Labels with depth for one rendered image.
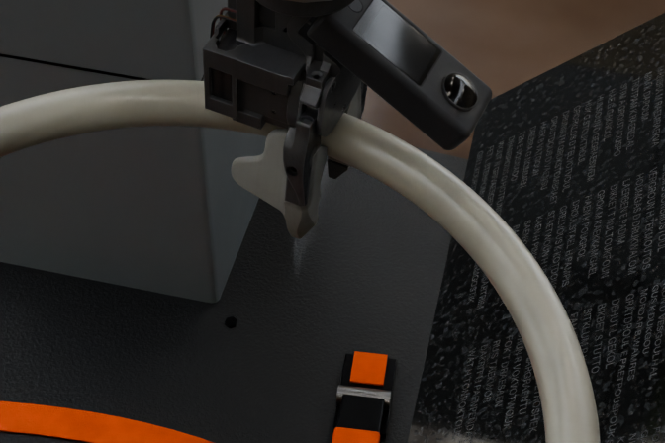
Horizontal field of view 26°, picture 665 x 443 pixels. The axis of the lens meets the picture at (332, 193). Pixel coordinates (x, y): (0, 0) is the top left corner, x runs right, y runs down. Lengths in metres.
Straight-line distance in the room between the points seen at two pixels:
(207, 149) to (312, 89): 0.97
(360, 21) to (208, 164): 1.01
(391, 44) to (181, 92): 0.15
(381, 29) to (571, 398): 0.24
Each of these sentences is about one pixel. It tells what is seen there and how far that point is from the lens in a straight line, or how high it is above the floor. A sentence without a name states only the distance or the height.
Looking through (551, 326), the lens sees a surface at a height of 0.94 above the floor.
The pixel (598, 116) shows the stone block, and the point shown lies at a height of 0.71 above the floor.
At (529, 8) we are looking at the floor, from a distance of 2.54.
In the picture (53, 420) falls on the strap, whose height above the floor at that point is 0.02.
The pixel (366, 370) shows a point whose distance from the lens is 1.94.
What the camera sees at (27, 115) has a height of 0.97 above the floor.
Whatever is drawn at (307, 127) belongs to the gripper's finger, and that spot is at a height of 0.99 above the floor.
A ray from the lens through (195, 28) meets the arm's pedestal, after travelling 1.69.
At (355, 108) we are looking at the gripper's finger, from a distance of 0.96.
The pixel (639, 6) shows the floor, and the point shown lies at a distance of 2.58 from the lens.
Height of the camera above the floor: 1.59
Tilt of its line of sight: 47 degrees down
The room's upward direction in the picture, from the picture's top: straight up
